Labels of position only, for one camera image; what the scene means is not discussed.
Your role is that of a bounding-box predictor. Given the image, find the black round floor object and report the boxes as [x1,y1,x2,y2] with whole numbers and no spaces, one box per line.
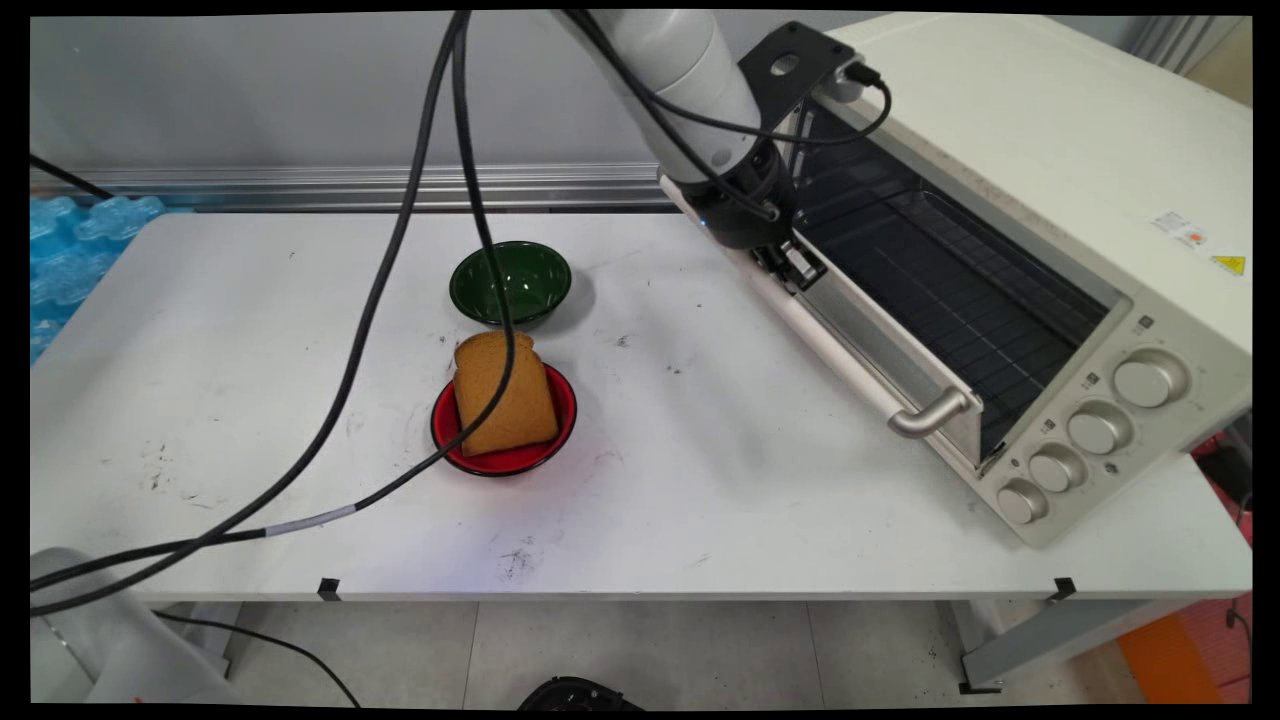
[517,676,643,712]

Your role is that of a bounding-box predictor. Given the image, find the thin black floor cable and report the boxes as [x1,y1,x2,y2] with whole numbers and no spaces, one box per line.
[153,611,363,708]

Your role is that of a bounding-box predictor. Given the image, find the largest silver oven knob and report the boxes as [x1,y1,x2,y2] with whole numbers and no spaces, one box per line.
[1113,350,1191,409]

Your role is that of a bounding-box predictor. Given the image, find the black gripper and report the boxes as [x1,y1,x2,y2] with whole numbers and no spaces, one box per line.
[688,145,830,295]

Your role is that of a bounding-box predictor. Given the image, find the plain thick black cable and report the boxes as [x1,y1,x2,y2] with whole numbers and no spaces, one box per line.
[30,10,471,617]

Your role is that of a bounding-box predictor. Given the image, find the cream toaster oven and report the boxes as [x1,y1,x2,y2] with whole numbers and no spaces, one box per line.
[770,12,1253,549]

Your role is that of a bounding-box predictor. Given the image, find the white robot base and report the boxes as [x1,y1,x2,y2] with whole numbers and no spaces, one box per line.
[30,546,239,707]

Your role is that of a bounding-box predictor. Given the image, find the red bowl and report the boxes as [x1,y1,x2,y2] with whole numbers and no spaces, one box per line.
[431,362,580,478]

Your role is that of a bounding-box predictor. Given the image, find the thin black camera cable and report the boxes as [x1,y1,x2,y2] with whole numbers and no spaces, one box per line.
[562,10,894,223]

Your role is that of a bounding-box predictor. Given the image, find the white oven label sticker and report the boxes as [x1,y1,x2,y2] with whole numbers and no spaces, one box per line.
[1151,209,1210,250]

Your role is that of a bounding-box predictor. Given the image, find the small silver oven knob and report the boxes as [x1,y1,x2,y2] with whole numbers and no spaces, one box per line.
[996,479,1050,526]
[1029,444,1088,494]

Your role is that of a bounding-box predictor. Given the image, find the black oven wire rack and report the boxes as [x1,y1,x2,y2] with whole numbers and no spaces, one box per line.
[800,180,1101,451]

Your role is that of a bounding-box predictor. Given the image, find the thin black wall cable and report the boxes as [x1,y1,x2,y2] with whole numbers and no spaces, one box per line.
[30,153,114,200]

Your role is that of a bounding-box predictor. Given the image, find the medium silver oven knob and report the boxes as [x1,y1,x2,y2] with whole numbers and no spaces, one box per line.
[1067,402,1135,456]

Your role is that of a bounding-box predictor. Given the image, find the green bowl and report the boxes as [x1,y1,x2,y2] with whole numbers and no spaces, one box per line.
[449,241,574,329]

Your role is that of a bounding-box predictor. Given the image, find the brown bread slice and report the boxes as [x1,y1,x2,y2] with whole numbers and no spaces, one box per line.
[453,331,561,459]

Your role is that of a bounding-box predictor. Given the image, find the oven door with handle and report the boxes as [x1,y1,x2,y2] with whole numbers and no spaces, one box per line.
[658,174,987,471]

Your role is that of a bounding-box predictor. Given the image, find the black cable with grey tape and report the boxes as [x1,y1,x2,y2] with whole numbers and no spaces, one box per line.
[30,10,519,593]

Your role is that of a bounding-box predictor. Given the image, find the aluminium rail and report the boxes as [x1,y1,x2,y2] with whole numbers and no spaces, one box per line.
[30,162,673,214]

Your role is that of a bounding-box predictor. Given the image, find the blue bubble wrap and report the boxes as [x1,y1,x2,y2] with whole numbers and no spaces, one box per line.
[30,194,167,367]

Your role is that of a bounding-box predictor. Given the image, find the grey table leg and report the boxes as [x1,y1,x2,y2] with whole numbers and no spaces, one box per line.
[938,598,1203,697]

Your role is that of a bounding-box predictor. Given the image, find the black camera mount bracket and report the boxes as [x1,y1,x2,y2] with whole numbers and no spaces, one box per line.
[737,21,857,103]

